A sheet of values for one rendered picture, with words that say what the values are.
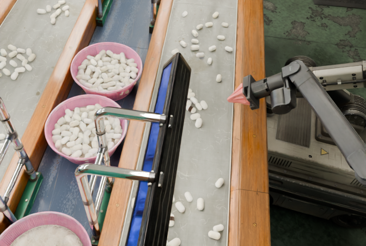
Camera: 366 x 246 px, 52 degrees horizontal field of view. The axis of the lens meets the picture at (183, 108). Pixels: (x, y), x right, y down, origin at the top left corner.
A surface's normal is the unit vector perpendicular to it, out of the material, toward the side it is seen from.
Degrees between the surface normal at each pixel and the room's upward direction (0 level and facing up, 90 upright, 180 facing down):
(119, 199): 0
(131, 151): 0
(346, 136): 44
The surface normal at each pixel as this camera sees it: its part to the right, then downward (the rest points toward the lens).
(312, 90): -0.61, -0.38
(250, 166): 0.08, -0.62
